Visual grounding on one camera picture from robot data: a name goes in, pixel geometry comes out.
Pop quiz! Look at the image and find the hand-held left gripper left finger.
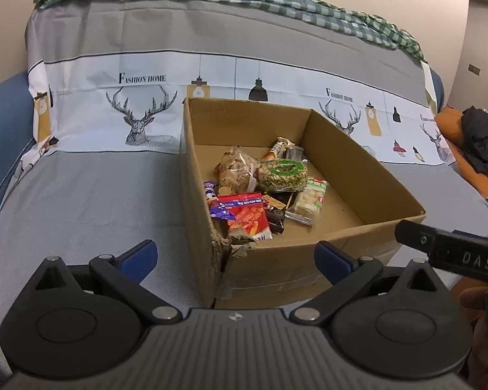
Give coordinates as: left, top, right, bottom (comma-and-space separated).
30, 240, 183, 325

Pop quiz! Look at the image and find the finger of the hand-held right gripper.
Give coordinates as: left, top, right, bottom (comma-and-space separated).
394, 219, 431, 254

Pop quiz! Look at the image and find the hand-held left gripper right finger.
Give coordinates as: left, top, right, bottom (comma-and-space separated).
290, 241, 445, 326

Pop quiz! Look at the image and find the white green snack packet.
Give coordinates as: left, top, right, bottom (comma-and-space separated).
285, 176, 328, 227

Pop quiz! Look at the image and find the cardboard box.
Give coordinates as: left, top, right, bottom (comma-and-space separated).
180, 97, 427, 309

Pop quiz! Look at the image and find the black snack packet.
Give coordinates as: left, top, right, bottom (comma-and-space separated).
264, 193, 298, 235

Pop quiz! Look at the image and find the purple snack packet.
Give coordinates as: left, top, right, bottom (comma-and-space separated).
203, 181, 233, 221

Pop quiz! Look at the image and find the red snack packet blue label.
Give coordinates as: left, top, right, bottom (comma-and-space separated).
217, 193, 275, 241

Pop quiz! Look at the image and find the green nut packet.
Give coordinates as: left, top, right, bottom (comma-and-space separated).
257, 158, 310, 192

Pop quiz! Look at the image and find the brown orange stick packet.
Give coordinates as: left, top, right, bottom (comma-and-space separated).
261, 137, 296, 162

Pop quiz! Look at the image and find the clear cookie bag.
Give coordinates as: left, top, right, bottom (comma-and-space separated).
217, 146, 261, 196

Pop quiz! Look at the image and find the grey deer print sofa cover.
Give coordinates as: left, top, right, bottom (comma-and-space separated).
0, 0, 488, 378

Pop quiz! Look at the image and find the orange pillow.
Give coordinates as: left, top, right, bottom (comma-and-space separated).
435, 108, 488, 198

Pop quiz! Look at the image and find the black cloth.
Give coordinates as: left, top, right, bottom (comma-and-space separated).
461, 106, 488, 175

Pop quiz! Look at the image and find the blue sofa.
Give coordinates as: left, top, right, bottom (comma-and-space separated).
0, 65, 445, 232

